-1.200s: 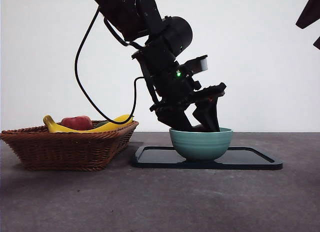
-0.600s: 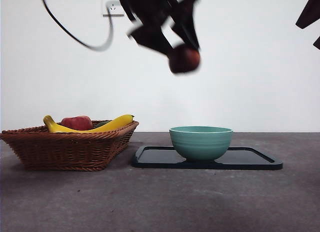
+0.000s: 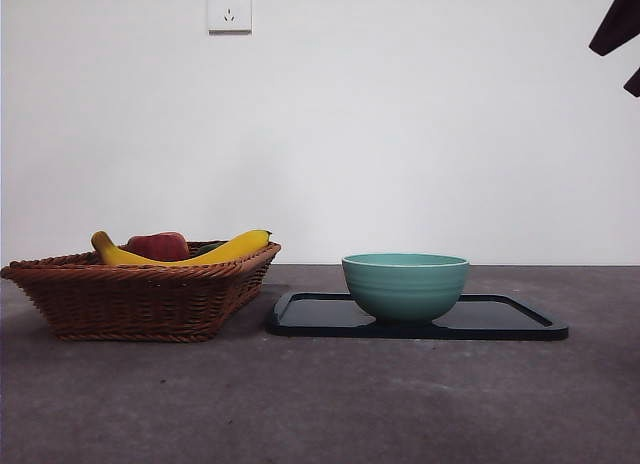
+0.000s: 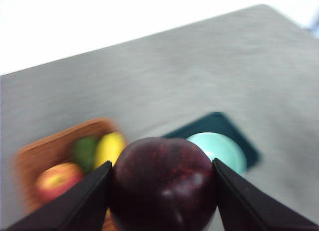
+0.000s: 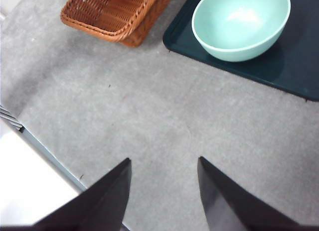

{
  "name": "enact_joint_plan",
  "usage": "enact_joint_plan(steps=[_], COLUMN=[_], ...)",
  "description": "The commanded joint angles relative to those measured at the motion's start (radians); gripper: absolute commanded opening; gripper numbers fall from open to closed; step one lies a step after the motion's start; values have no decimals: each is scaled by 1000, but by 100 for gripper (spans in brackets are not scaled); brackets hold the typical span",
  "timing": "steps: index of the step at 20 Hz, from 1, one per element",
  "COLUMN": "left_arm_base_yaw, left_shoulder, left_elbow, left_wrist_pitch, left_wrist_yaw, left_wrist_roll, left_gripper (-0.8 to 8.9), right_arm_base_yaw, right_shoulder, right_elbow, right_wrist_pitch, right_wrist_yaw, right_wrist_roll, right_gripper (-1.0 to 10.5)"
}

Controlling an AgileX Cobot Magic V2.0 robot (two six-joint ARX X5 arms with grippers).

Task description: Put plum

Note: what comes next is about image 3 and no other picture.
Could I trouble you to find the green vegetable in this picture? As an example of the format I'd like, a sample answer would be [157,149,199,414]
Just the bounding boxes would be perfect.
[189,241,226,258]

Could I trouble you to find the teal ribbed bowl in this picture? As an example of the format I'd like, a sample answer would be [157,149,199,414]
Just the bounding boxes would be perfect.
[341,253,471,328]

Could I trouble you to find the dark green rectangular tray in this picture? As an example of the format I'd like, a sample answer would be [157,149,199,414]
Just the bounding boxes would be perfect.
[266,290,570,341]

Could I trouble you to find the yellow banana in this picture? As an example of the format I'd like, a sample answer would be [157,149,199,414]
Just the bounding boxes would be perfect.
[90,229,273,267]

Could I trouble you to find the white wall socket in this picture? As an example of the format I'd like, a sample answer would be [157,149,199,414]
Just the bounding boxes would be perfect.
[207,0,253,36]

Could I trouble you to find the red apple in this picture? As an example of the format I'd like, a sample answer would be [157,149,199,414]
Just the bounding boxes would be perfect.
[125,231,190,262]

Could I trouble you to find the brown wicker basket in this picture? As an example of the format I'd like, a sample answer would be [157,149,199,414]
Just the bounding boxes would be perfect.
[0,241,282,343]

